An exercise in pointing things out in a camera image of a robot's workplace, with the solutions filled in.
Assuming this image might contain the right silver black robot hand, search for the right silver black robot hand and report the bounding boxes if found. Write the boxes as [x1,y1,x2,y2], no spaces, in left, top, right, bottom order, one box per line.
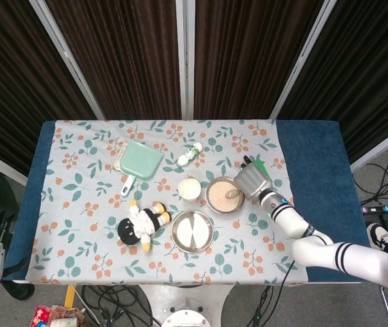
[233,155,273,204]

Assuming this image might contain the metal bowl of grain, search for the metal bowl of grain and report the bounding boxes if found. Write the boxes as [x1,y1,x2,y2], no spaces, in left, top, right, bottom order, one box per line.
[205,176,246,215]

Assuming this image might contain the white paper cup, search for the white paper cup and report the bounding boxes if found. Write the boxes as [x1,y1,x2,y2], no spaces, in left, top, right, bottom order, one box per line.
[177,178,201,204]

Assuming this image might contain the steel plate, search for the steel plate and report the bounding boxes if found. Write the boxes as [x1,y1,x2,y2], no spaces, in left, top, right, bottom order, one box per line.
[171,211,214,253]

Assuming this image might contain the green sachet packet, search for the green sachet packet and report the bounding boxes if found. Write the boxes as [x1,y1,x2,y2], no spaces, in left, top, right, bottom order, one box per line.
[252,155,272,182]

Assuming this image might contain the blue table cover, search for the blue table cover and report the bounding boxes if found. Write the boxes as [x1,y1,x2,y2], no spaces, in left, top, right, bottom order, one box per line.
[2,119,372,283]

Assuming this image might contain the small white green bottle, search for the small white green bottle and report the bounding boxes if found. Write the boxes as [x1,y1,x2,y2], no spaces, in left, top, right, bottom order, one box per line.
[176,142,204,167]

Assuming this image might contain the red snack packet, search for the red snack packet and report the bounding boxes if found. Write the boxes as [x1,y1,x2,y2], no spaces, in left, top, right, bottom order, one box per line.
[30,305,52,327]

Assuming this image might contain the brown snack bag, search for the brown snack bag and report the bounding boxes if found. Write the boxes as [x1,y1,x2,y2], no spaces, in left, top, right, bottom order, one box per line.
[49,305,86,327]

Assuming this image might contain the floral tablecloth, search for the floral tablecloth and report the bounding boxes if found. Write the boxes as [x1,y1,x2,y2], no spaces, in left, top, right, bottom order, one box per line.
[25,119,309,285]

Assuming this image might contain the mint green dustpan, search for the mint green dustpan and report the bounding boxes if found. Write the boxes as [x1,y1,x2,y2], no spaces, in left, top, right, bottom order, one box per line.
[118,140,165,197]

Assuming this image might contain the black white plush doll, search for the black white plush doll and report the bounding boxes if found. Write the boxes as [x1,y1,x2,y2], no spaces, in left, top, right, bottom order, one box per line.
[117,199,172,253]

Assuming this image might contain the dark ribbed partition panel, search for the dark ribbed partition panel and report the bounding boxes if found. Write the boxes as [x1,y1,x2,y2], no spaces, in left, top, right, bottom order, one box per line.
[0,0,105,187]
[270,0,388,172]
[184,0,338,121]
[29,0,185,121]

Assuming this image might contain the black power strip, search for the black power strip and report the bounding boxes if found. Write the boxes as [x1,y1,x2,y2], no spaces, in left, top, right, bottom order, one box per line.
[360,203,388,215]

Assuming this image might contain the black white sneaker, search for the black white sneaker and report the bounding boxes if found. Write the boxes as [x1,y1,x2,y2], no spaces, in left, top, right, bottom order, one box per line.
[366,223,388,253]

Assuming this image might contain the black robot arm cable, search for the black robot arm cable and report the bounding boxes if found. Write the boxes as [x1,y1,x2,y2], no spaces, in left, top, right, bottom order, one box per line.
[257,224,334,321]

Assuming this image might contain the black cables under table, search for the black cables under table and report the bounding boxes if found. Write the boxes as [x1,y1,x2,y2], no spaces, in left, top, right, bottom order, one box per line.
[78,285,156,327]

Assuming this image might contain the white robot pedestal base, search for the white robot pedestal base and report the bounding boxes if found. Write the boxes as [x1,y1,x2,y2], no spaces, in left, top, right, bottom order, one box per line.
[139,284,236,327]

